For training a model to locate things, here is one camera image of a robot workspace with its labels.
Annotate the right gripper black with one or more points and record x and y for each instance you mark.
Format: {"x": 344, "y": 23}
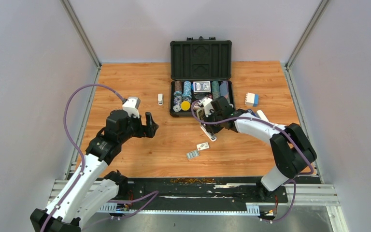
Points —
{"x": 211, "y": 129}

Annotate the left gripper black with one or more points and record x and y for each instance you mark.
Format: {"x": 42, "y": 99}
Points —
{"x": 149, "y": 130}

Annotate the grey green white stapler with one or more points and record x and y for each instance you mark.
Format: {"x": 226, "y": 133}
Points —
{"x": 200, "y": 115}

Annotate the small white stapler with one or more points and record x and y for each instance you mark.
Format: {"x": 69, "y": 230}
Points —
{"x": 160, "y": 99}

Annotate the grey staple strip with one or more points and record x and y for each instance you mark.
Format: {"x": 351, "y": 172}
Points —
{"x": 192, "y": 154}

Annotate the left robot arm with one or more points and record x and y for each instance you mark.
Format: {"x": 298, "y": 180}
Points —
{"x": 75, "y": 204}

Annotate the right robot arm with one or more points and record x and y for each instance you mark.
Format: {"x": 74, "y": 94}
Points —
{"x": 292, "y": 151}

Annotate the blue playing card deck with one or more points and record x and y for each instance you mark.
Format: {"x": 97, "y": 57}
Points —
{"x": 202, "y": 87}

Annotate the white blue toy block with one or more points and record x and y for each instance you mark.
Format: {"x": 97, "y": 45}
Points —
{"x": 251, "y": 99}

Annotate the yellow dealer chip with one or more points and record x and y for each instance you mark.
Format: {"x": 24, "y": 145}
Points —
{"x": 185, "y": 105}

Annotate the black poker chip case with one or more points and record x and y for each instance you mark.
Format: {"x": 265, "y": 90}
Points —
{"x": 200, "y": 60}

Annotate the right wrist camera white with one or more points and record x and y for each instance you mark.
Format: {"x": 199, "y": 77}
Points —
{"x": 207, "y": 106}

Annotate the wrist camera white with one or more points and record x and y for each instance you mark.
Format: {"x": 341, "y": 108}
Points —
{"x": 207, "y": 106}
{"x": 131, "y": 106}

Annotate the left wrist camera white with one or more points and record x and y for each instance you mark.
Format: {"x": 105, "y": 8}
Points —
{"x": 131, "y": 106}

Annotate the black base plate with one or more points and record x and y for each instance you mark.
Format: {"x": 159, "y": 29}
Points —
{"x": 202, "y": 193}

